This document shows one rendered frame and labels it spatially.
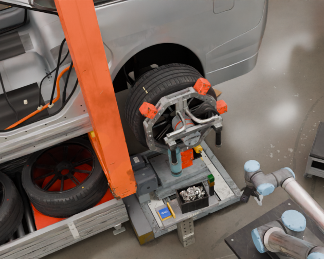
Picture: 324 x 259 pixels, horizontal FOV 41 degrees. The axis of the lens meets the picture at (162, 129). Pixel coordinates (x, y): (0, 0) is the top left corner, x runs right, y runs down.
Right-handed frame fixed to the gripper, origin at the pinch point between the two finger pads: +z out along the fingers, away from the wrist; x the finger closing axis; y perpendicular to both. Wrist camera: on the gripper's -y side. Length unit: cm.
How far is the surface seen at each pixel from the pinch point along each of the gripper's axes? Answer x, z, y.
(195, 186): 41.1, 8.9, -5.9
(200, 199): 30.4, 5.9, -13.9
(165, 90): 75, -51, 15
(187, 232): 38, 43, -25
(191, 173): 68, 42, 19
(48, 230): 111, 17, -91
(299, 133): 26, 72, 127
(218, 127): 38, -30, 21
